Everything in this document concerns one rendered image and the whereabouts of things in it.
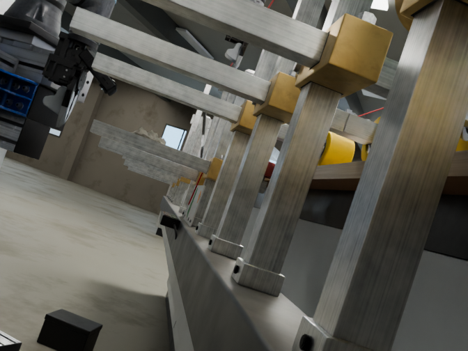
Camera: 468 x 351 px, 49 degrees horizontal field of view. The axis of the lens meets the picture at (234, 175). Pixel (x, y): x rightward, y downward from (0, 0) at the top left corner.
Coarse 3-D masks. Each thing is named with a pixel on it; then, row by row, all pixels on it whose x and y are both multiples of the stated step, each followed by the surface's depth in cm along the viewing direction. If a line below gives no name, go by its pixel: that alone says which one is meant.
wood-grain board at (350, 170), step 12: (456, 156) 52; (324, 168) 93; (336, 168) 86; (348, 168) 81; (360, 168) 76; (456, 168) 52; (264, 180) 141; (312, 180) 100; (324, 180) 93; (336, 180) 87; (348, 180) 82; (456, 180) 53; (444, 192) 62; (456, 192) 60
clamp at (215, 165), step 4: (208, 160) 131; (212, 160) 120; (216, 160) 120; (220, 160) 120; (212, 164) 120; (216, 164) 120; (220, 164) 120; (208, 168) 123; (212, 168) 120; (216, 168) 120; (220, 168) 120; (208, 172) 120; (212, 172) 120; (216, 172) 120; (204, 176) 126; (208, 176) 120; (212, 176) 120; (216, 176) 120; (212, 180) 127
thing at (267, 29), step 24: (144, 0) 50; (168, 0) 48; (192, 0) 48; (216, 0) 48; (240, 0) 49; (216, 24) 50; (240, 24) 49; (264, 24) 49; (288, 24) 50; (264, 48) 52; (288, 48) 50; (312, 48) 50; (384, 72) 51; (384, 96) 53
